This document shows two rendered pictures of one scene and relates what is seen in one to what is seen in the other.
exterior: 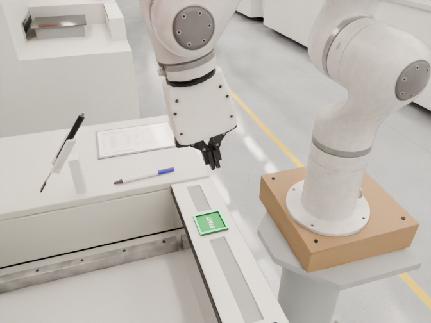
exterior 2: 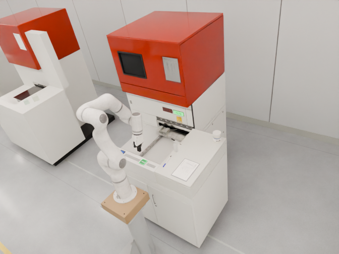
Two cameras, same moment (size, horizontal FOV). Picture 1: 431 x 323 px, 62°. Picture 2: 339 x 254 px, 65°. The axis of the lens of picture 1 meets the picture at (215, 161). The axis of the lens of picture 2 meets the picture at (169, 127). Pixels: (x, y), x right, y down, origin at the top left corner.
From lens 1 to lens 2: 2.43 m
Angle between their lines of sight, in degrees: 104
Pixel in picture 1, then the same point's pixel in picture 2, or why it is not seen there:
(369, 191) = (114, 206)
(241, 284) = (129, 157)
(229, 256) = (135, 160)
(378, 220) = (111, 198)
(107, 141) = (190, 163)
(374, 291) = not seen: outside the picture
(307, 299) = not seen: hidden behind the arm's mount
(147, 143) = (179, 169)
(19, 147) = (208, 148)
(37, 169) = (193, 148)
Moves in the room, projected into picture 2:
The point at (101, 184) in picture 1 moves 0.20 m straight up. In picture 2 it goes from (173, 154) to (170, 136)
